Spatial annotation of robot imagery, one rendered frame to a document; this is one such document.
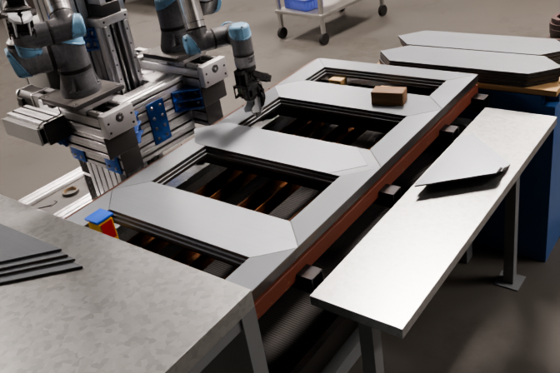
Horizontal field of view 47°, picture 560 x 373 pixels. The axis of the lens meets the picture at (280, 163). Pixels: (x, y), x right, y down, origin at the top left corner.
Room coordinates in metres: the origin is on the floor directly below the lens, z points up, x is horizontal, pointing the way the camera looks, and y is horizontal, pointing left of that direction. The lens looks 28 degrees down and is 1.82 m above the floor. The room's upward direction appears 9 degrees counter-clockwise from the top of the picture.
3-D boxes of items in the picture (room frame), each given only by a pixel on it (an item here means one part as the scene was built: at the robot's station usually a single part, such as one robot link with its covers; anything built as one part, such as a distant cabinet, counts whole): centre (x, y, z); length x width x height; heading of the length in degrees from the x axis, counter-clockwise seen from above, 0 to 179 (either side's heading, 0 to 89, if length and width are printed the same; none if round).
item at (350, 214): (1.72, -0.27, 0.79); 1.56 x 0.09 x 0.06; 139
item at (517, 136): (1.64, -0.51, 0.74); 1.20 x 0.26 x 0.03; 139
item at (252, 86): (2.21, 0.07, 0.99); 0.09 x 0.08 x 0.12; 139
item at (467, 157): (1.76, -0.61, 0.77); 0.45 x 0.20 x 0.04; 139
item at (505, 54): (2.54, -0.88, 0.82); 0.80 x 0.40 x 0.06; 49
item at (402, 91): (2.16, -0.44, 0.87); 0.12 x 0.06 x 0.05; 61
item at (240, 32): (2.22, 0.06, 1.15); 0.09 x 0.08 x 0.11; 18
